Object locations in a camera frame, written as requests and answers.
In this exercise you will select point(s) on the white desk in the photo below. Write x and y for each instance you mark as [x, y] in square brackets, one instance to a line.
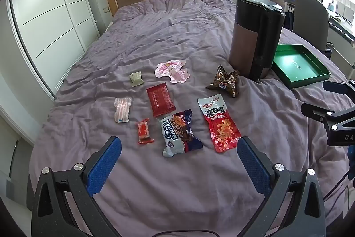
[342, 28]

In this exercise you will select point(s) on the dark red snack packet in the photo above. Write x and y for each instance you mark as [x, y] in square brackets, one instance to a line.
[160, 99]

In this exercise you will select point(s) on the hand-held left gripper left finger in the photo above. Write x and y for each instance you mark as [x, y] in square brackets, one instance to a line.
[104, 167]

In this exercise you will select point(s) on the dark bag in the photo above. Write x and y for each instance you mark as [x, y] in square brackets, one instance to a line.
[289, 20]

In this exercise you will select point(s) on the purple blanket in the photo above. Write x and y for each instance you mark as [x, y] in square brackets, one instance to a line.
[166, 37]

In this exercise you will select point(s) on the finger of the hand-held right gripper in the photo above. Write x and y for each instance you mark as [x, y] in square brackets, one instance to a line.
[337, 87]
[316, 112]

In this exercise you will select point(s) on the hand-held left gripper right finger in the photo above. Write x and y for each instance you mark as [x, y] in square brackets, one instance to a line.
[253, 167]

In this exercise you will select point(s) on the small red candy packet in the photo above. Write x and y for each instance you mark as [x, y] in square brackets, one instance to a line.
[144, 131]

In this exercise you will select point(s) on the clear pink-striped snack packet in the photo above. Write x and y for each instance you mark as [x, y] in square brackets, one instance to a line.
[122, 110]

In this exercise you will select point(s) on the blue cloth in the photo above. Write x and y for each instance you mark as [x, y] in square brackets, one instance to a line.
[352, 162]

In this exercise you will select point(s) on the small green snack packet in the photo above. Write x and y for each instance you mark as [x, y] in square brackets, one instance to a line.
[136, 78]

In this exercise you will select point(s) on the pink flower-shaped snack packet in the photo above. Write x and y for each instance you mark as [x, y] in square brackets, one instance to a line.
[173, 70]

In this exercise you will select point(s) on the brown snack bag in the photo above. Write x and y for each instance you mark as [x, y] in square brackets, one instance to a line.
[224, 81]

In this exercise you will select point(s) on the black and brown kettle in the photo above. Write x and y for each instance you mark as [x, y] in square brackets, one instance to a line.
[249, 40]

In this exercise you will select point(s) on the white wardrobe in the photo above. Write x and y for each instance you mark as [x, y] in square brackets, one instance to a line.
[47, 9]

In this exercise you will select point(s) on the green tray box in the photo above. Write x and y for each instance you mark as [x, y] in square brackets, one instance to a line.
[296, 67]

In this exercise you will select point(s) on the blue and white cookie bag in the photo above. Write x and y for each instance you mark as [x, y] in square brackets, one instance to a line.
[177, 134]

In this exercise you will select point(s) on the wall light switch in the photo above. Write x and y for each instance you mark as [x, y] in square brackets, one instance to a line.
[106, 10]

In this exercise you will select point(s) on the red and orange snack pouch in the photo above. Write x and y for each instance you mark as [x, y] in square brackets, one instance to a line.
[220, 126]

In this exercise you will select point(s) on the grey office chair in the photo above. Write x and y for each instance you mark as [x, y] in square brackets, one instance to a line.
[307, 17]

